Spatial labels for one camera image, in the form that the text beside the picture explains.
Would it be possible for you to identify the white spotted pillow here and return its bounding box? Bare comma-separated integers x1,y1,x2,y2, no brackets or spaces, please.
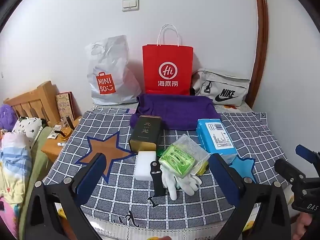
12,117,44,148

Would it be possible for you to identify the yellow tape measure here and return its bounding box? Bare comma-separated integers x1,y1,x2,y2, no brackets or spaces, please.
194,160,209,176

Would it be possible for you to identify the red paper bag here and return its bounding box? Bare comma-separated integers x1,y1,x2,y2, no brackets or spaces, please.
142,24,194,96

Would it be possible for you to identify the dark green tin box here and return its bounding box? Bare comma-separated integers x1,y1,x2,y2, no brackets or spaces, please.
129,115,162,155

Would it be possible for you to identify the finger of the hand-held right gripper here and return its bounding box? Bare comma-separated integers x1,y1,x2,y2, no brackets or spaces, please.
295,144,320,167
274,158,310,190

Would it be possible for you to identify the grey checkered blanket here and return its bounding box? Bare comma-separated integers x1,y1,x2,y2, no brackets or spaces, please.
42,104,295,233

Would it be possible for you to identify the wooden nightstand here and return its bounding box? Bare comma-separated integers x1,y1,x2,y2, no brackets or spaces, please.
41,119,80,163

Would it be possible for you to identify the blue tissue pack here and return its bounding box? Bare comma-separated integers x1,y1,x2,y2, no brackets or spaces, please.
196,119,238,164

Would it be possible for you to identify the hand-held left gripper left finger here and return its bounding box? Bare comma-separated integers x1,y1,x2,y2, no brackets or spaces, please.
19,152,110,240

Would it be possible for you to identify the white printed bed sheet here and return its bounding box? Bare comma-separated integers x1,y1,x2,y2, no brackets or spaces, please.
56,104,295,240

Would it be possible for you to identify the white wall light switch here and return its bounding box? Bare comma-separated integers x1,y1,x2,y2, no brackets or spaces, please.
122,0,139,12

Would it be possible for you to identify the purple plush toy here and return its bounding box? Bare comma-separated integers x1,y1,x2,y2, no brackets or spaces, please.
0,104,16,130

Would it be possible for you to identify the beige waist bag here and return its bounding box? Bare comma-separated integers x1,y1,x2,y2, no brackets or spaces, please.
191,69,251,107

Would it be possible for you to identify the green cassette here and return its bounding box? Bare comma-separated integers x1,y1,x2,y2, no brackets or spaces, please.
158,134,210,179

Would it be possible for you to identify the white foam sponge block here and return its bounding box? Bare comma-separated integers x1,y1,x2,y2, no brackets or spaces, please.
135,151,157,181

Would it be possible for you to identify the purple towel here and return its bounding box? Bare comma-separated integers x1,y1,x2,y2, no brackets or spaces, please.
130,93,222,131

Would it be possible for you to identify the amber glass cup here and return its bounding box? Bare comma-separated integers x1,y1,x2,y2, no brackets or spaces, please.
54,116,73,138

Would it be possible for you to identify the wooden headboard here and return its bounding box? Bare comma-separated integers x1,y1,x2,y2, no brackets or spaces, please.
4,81,62,128

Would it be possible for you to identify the patterned book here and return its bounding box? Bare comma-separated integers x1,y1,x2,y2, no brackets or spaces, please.
55,92,75,123

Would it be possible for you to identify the white plastic shopping bag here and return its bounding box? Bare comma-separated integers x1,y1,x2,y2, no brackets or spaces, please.
85,35,142,105

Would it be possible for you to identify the brown wooden door frame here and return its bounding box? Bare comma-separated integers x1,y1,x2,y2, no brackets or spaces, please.
246,0,269,108

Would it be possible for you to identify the black watch strap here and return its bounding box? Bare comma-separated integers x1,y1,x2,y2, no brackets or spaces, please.
149,160,166,197

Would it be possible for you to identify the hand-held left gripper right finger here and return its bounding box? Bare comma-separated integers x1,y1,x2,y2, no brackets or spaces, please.
209,152,292,240

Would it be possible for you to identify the person's right hand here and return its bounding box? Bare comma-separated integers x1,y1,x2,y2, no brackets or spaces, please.
296,212,316,240

